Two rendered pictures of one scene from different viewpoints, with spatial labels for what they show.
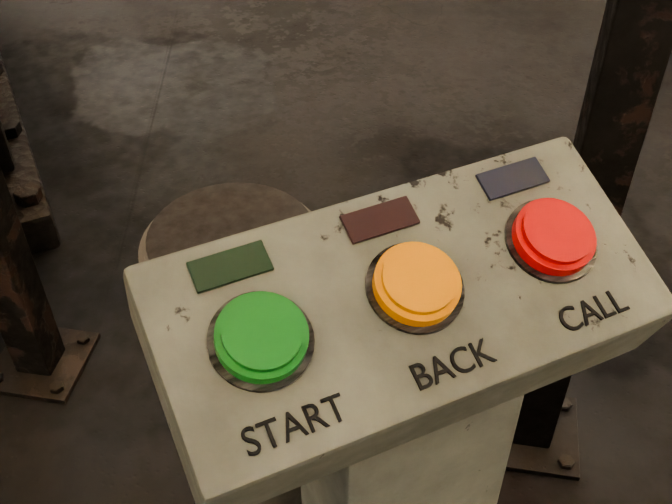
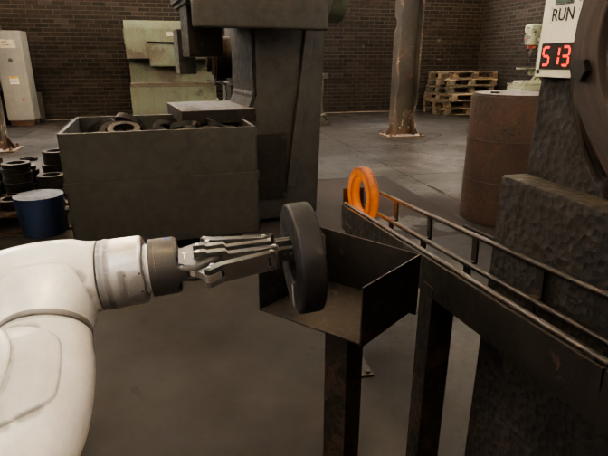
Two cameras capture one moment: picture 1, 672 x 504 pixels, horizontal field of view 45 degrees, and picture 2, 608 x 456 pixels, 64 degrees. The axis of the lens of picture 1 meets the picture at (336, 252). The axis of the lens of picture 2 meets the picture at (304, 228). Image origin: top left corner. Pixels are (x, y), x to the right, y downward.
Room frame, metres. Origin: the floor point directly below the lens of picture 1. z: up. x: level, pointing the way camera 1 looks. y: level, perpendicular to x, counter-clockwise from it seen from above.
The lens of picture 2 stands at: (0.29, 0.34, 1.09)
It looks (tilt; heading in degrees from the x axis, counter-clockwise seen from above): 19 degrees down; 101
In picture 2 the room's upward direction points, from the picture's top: straight up
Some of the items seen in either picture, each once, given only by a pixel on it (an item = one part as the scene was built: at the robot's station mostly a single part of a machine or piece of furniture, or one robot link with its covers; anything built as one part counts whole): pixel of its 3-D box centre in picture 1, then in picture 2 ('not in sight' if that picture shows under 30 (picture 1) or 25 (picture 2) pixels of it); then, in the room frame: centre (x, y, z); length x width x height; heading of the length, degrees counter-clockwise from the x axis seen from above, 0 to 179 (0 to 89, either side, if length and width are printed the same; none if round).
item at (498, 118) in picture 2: not in sight; (508, 156); (1.07, 3.95, 0.45); 0.59 x 0.59 x 0.89
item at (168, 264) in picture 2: not in sight; (185, 262); (0.03, 0.89, 0.83); 0.09 x 0.08 x 0.07; 25
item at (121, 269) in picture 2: not in sight; (127, 271); (-0.04, 0.86, 0.83); 0.09 x 0.06 x 0.09; 115
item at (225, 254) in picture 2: not in sight; (237, 259); (0.09, 0.91, 0.84); 0.11 x 0.01 x 0.04; 23
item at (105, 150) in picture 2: not in sight; (165, 176); (-1.13, 3.10, 0.39); 1.03 x 0.83 x 0.79; 29
